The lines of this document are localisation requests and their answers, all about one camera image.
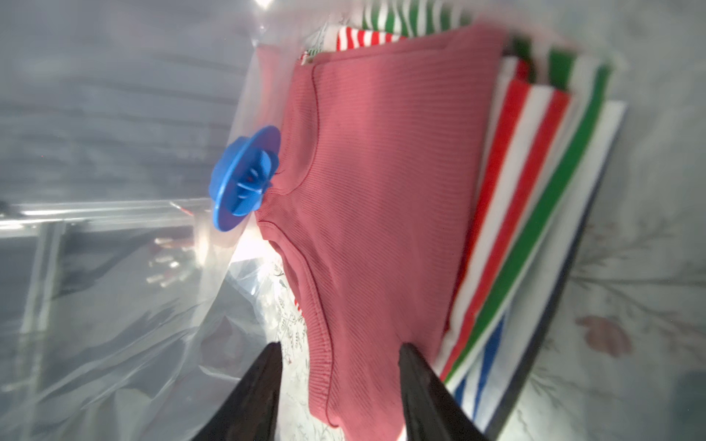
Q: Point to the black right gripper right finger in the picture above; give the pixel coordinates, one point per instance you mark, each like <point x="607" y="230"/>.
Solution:
<point x="430" y="412"/>

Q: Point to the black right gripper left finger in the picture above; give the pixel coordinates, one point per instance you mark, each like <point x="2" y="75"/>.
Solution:
<point x="250" y="412"/>

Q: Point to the clear vacuum bag blue zip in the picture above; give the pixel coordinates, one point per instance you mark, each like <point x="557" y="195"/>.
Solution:
<point x="123" y="318"/>

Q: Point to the blue vacuum valve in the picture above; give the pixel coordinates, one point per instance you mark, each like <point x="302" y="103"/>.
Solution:
<point x="242" y="176"/>

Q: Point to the red ribbed garment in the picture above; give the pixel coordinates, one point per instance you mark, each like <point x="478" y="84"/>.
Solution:
<point x="371" y="206"/>

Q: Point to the striped folded garment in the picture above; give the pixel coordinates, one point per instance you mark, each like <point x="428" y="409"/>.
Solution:
<point x="544" y="110"/>

